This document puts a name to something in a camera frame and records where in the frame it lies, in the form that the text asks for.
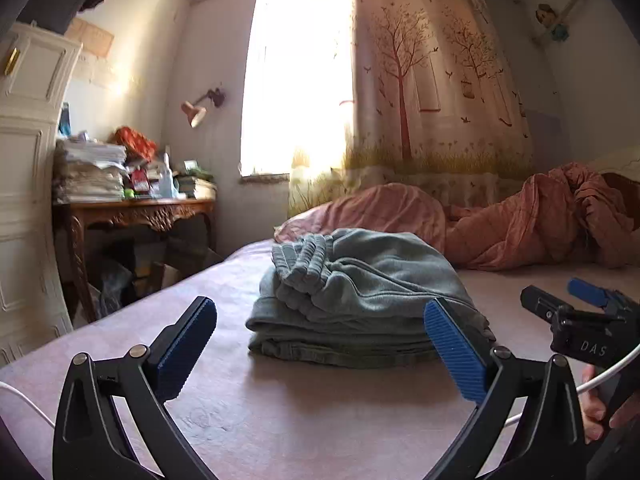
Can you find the stack of papers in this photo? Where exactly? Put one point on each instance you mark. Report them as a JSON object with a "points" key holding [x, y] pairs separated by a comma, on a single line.
{"points": [[90, 170]]}

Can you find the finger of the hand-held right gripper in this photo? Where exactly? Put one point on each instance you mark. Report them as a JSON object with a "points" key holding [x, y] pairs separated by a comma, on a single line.
{"points": [[587, 291], [537, 302]]}

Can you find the doll wall ornament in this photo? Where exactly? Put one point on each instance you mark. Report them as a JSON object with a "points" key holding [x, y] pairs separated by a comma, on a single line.
{"points": [[545, 15]]}

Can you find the clear plastic bottle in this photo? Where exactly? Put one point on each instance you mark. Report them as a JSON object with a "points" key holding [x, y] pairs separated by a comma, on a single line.
{"points": [[166, 180]]}

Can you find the pink quilt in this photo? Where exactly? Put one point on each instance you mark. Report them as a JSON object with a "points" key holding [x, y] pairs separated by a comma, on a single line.
{"points": [[525, 230]]}

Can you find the person's right hand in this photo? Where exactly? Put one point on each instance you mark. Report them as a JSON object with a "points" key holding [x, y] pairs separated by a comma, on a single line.
{"points": [[592, 410]]}

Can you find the red box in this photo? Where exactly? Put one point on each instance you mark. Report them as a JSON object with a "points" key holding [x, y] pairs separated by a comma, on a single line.
{"points": [[135, 142]]}

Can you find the grey sweatpants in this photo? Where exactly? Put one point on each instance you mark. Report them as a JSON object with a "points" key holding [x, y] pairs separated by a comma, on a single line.
{"points": [[375, 280]]}

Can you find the framed wall certificate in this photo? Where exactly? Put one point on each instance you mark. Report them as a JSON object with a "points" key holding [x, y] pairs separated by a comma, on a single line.
{"points": [[90, 37]]}

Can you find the carved wooden table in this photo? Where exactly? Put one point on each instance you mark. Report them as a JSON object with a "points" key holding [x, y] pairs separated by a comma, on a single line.
{"points": [[140, 212]]}

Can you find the tree print curtain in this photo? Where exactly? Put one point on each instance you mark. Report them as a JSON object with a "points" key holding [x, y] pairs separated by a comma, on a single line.
{"points": [[425, 85]]}

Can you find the cream cabinet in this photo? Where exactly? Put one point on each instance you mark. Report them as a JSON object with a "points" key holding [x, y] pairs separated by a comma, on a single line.
{"points": [[25, 185]]}

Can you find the teal wall ornament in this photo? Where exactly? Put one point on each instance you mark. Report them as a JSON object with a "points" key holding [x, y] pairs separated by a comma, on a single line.
{"points": [[560, 33]]}

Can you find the bright window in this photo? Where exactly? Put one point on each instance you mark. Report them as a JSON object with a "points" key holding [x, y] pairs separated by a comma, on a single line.
{"points": [[295, 85]]}

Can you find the stack of books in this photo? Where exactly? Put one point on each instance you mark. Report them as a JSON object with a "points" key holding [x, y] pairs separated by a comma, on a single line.
{"points": [[197, 187]]}

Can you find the cardboard box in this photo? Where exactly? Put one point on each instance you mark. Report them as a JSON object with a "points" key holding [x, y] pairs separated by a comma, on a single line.
{"points": [[192, 255]]}

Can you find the bed with pink floral sheet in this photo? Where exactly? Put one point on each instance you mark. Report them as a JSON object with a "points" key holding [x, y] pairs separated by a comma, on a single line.
{"points": [[300, 410]]}

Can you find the cream and brown headboard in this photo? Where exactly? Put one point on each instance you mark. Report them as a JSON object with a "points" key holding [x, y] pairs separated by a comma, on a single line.
{"points": [[620, 162]]}

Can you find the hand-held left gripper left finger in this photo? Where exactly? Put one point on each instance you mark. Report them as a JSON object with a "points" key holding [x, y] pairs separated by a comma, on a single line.
{"points": [[187, 350]]}

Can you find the pink wall lamp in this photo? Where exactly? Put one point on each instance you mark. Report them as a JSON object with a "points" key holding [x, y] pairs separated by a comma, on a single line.
{"points": [[194, 112]]}

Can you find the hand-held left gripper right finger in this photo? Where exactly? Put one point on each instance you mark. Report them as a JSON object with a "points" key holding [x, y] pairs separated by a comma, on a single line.
{"points": [[457, 355]]}

